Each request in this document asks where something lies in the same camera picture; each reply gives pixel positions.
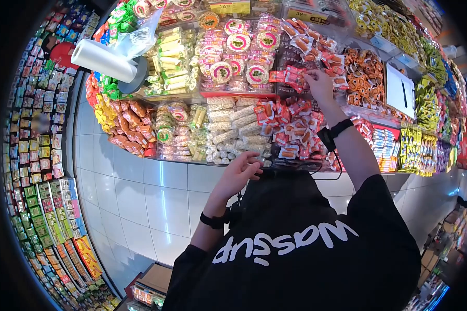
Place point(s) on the person's left hand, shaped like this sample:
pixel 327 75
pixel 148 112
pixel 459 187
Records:
pixel 233 180

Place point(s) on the person's right hand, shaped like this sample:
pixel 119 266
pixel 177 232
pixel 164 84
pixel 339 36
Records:
pixel 321 91

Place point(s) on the person's left fingers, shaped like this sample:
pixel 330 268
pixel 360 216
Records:
pixel 251 165

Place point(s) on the person's right fingers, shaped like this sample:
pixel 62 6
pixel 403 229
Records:
pixel 312 77

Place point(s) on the red sausage snack packet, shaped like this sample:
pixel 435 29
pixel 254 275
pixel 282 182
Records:
pixel 290 77

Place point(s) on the black wrist band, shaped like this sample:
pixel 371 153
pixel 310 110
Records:
pixel 214 220
pixel 336 130

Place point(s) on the full shop shelf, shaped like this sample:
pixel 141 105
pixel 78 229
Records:
pixel 233 77
pixel 39 155
pixel 451 248

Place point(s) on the person's body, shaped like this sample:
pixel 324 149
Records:
pixel 292 248

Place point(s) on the brown carton with goods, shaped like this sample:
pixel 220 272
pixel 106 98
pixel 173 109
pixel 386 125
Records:
pixel 153 282

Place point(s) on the roll of clear plastic bags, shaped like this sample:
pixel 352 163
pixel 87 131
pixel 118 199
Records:
pixel 105 62

